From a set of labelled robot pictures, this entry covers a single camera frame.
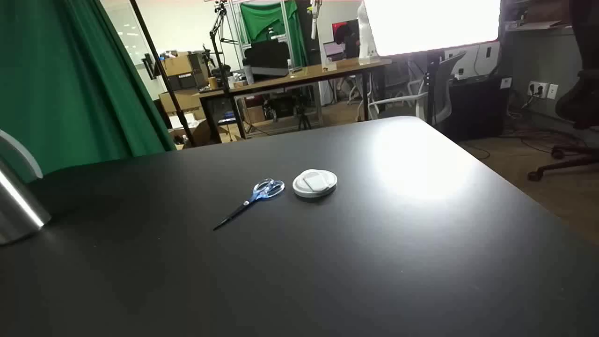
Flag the bright softbox light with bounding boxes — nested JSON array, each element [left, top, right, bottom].
[[363, 0, 503, 59]]

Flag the black stand pole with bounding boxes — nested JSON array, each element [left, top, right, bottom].
[[129, 0, 196, 151]]

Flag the grey office chair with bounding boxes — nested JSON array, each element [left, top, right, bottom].
[[425, 53, 468, 128]]

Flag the blue handled scissors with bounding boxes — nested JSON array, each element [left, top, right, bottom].
[[211, 179, 288, 233]]

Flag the wooden desk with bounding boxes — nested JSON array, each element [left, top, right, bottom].
[[196, 57, 393, 145]]

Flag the black office chair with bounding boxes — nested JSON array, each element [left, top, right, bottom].
[[526, 0, 599, 184]]

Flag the green curtain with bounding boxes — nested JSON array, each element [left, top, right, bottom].
[[0, 0, 177, 186]]

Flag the silver metal flask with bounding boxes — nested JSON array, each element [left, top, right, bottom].
[[0, 128, 52, 248]]

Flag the monitor with red screen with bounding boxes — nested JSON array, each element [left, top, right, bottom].
[[329, 18, 363, 63]]

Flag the white wall outlet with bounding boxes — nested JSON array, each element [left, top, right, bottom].
[[526, 81, 559, 102]]

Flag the black computer monitor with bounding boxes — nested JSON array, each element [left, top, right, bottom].
[[241, 40, 292, 81]]

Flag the cardboard box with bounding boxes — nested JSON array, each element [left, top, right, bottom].
[[159, 51, 211, 94]]

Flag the small green backdrop cloth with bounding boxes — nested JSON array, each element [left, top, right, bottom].
[[239, 0, 309, 68]]

